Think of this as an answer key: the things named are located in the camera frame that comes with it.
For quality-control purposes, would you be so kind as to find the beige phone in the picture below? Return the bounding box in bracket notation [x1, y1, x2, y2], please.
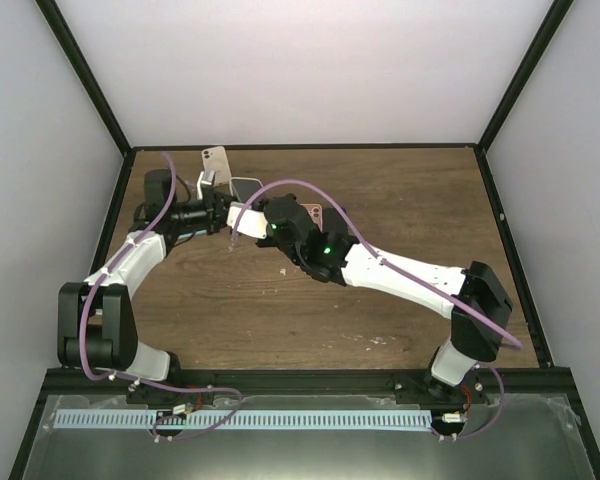
[229, 177, 263, 203]
[201, 146, 232, 185]

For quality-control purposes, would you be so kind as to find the pink phone case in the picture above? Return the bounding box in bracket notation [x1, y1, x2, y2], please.
[303, 204, 323, 230]

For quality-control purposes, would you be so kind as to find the black screen phone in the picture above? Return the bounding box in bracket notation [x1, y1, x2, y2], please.
[322, 207, 350, 237]

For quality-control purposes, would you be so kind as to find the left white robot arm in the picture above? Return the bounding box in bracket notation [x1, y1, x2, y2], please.
[57, 169, 232, 404]

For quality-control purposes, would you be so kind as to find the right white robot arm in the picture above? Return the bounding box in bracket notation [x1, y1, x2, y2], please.
[260, 194, 513, 403]

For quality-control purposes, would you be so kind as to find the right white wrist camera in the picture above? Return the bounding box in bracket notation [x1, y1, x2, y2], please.
[226, 202, 268, 239]

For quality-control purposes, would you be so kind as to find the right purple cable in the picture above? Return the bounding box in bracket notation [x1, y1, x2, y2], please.
[229, 179, 524, 442]

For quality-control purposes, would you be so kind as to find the purple cable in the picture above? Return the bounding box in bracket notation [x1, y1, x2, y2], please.
[79, 151, 244, 442]
[229, 179, 524, 442]

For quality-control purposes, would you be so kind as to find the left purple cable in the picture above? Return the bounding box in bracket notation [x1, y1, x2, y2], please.
[79, 151, 244, 442]

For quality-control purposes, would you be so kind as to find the black front rail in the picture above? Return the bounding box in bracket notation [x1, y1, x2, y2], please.
[39, 367, 579, 408]

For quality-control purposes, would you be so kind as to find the black frame post left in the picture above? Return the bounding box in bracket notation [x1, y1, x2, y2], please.
[35, 0, 132, 157]

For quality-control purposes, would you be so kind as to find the black frame post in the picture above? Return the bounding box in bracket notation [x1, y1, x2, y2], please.
[478, 0, 574, 151]
[35, 0, 132, 157]

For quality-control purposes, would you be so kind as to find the black frame post right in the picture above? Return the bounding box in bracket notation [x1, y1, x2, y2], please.
[478, 0, 574, 151]

